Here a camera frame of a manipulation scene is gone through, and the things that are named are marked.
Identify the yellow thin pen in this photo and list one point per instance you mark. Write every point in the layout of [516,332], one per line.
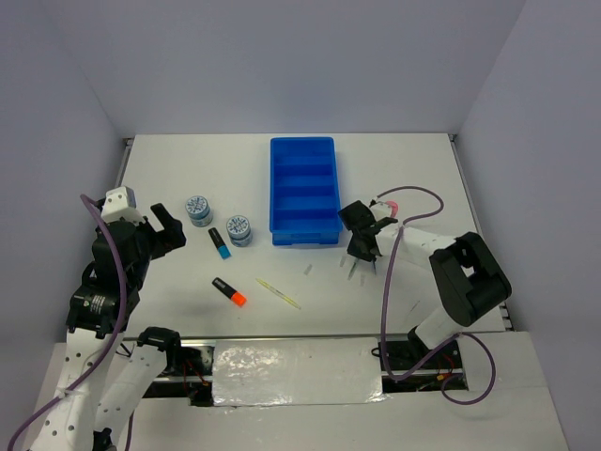
[277,293]

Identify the blue compartment tray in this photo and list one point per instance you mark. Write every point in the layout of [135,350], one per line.
[304,191]

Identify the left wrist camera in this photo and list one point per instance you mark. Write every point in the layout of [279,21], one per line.
[120,204]

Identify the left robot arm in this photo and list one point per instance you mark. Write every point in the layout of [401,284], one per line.
[87,412]

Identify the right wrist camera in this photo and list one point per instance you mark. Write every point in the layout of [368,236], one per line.
[378,209]

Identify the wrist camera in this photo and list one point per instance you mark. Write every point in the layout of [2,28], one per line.
[378,209]
[120,204]

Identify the white foil panel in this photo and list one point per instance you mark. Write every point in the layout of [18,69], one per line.
[308,371]

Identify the orange highlighter marker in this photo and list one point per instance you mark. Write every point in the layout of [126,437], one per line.
[229,292]

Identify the blue patterned jar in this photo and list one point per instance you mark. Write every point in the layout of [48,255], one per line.
[239,231]
[199,211]

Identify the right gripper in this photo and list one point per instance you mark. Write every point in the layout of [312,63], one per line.
[353,250]

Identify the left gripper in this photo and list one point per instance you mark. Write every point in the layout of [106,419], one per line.
[171,237]

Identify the blue highlighter marker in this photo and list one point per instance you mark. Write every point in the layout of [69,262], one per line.
[219,243]

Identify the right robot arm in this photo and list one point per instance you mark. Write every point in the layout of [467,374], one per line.
[468,278]

